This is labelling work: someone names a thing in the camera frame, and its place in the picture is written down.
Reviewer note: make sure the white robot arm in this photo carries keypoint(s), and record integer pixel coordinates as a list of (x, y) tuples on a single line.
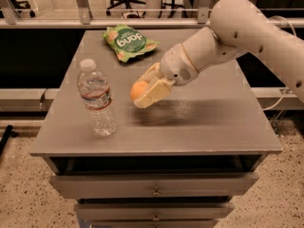
[(235, 26)]

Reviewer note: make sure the top grey drawer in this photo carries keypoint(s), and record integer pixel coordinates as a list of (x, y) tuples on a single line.
[(153, 186)]

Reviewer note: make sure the black pole on floor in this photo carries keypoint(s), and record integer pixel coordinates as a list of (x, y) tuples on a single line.
[(5, 137)]

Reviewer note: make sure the metal railing frame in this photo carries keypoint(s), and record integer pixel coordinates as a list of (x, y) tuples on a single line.
[(91, 14)]

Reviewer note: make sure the grey drawer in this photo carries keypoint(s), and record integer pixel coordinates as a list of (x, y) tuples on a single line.
[(153, 211), (153, 186)]

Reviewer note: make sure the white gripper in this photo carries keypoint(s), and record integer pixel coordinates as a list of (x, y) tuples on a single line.
[(177, 66)]

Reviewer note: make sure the clear plastic water bottle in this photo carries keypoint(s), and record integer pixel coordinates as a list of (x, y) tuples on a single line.
[(95, 92)]

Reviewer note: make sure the green chip bag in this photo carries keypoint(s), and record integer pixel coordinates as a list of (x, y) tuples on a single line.
[(127, 42)]

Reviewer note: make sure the orange fruit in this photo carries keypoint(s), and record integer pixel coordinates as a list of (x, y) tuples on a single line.
[(137, 89)]

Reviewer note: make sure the grey drawer cabinet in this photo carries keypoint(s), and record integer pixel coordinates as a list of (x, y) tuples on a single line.
[(214, 125)]

